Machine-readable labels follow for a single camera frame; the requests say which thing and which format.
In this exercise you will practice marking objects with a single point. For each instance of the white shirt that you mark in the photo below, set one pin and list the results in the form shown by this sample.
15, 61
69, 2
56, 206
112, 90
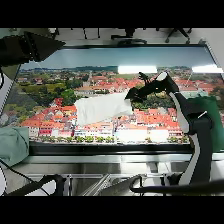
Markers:
100, 108

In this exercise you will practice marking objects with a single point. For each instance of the light green garment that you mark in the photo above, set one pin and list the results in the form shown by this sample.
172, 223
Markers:
13, 145

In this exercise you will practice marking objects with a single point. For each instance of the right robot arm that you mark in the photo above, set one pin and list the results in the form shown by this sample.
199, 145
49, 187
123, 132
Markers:
196, 133

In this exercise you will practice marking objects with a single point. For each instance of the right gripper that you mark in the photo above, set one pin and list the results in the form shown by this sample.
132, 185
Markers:
136, 94

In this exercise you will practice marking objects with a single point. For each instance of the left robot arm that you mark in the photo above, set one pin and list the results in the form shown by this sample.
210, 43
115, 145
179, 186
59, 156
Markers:
20, 50

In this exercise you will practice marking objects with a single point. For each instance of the silver frame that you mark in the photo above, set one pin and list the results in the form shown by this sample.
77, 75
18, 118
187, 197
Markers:
106, 159

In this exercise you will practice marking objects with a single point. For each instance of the black chair base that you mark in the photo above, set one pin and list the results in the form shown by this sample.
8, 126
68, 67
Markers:
178, 33
128, 36

